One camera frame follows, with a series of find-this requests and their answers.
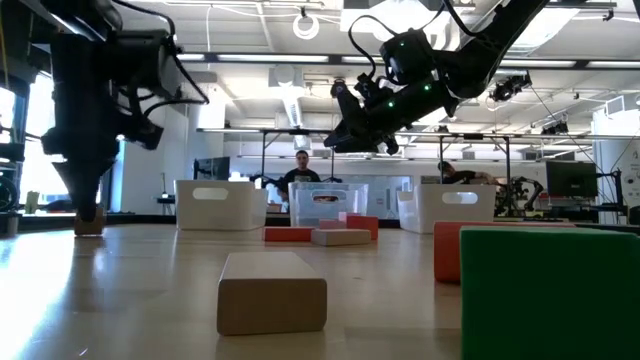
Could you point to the black computer monitor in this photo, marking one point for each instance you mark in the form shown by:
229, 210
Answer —
570, 179
212, 168

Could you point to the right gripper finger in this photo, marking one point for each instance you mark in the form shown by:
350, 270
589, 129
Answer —
365, 145
355, 122

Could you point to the black aluminium table frame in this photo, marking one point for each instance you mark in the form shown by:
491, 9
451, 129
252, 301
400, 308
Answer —
140, 219

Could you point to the black gantry frame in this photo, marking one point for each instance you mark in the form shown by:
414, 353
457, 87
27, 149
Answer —
263, 155
507, 170

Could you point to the clear plastic bin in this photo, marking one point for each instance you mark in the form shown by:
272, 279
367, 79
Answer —
305, 210

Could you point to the person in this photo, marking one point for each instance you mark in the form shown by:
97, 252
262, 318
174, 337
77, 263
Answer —
300, 174
457, 176

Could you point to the small red block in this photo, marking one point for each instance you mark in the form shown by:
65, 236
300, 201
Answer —
364, 226

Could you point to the natural wood rectangular block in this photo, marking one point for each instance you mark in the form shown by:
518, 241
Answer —
341, 237

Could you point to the ceiling light strip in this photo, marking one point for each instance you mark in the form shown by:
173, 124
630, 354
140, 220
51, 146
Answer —
537, 63
612, 64
272, 58

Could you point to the red rectangular block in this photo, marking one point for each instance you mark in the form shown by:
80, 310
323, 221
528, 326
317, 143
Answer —
446, 250
287, 234

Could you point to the background black robot arm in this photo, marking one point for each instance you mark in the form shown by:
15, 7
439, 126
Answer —
520, 192

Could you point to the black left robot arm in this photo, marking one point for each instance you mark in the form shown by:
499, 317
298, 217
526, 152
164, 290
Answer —
75, 15

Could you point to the white plastic bin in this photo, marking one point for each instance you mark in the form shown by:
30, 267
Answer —
220, 215
450, 220

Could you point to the dark small container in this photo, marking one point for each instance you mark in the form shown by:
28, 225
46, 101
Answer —
9, 223

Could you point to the black ceiling mounted device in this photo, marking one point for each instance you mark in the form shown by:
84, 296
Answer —
510, 87

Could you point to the small natural wood block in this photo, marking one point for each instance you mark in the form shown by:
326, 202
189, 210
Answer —
90, 228

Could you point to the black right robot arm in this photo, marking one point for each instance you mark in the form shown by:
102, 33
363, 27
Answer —
490, 45

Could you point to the long natural wood block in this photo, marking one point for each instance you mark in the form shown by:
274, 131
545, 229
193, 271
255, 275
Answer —
271, 295

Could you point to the small green cube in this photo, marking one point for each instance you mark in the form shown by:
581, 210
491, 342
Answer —
550, 300

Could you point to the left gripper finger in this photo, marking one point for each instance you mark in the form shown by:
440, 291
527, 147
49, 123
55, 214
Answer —
85, 185

